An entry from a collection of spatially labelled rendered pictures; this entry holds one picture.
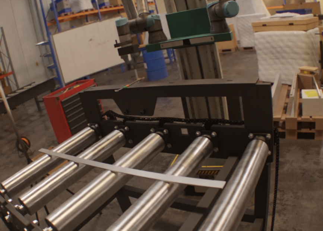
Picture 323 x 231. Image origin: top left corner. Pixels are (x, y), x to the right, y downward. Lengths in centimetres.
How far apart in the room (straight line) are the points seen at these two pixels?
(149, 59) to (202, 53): 481
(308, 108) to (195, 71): 141
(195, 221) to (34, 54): 1166
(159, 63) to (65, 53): 258
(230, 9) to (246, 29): 771
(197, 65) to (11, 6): 1095
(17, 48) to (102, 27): 650
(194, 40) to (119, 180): 111
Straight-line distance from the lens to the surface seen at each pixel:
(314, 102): 286
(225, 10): 166
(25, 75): 1189
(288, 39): 432
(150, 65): 685
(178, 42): 185
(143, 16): 161
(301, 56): 431
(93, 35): 605
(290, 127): 293
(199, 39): 180
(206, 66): 208
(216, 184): 92
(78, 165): 139
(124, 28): 152
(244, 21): 935
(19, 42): 1200
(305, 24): 423
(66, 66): 587
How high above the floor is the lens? 149
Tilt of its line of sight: 19 degrees down
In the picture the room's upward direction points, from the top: 13 degrees counter-clockwise
